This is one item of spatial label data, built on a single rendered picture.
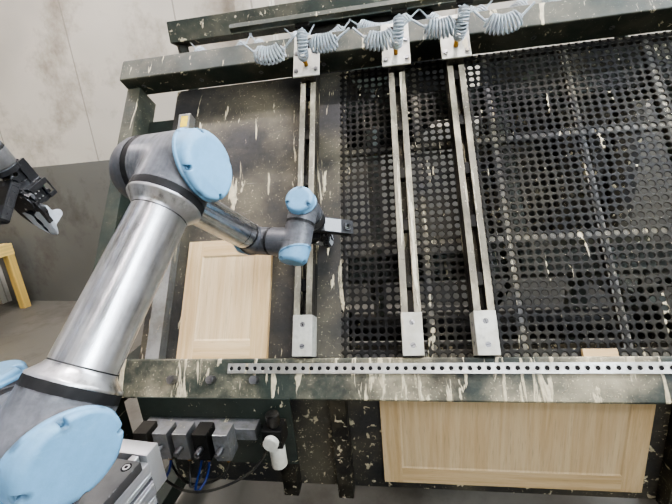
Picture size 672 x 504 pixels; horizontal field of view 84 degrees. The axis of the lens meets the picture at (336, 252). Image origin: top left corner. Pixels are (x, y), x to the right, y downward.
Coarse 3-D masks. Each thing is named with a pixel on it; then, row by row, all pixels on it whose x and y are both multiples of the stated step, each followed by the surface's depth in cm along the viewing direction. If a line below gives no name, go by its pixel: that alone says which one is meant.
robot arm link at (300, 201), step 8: (288, 192) 95; (296, 192) 94; (304, 192) 94; (288, 200) 94; (296, 200) 94; (304, 200) 93; (312, 200) 94; (288, 208) 94; (296, 208) 93; (304, 208) 93; (312, 208) 95; (320, 208) 102; (288, 216) 96; (296, 216) 94; (304, 216) 94; (312, 216) 96; (320, 216) 102
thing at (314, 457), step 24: (120, 408) 133; (312, 408) 144; (336, 408) 135; (360, 408) 141; (312, 432) 147; (336, 432) 138; (360, 432) 144; (312, 456) 150; (336, 456) 141; (360, 456) 147; (648, 456) 130; (264, 480) 157; (288, 480) 147; (312, 480) 154; (336, 480) 152; (360, 480) 150; (384, 480) 149; (648, 480) 133
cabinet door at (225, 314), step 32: (192, 256) 134; (224, 256) 132; (256, 256) 130; (192, 288) 131; (224, 288) 129; (256, 288) 127; (192, 320) 127; (224, 320) 126; (256, 320) 124; (192, 352) 124; (224, 352) 122; (256, 352) 120
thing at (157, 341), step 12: (180, 120) 151; (192, 120) 152; (168, 276) 131; (168, 288) 130; (156, 300) 129; (168, 300) 130; (156, 312) 128; (168, 312) 130; (156, 324) 127; (168, 324) 129; (156, 336) 125; (156, 348) 124
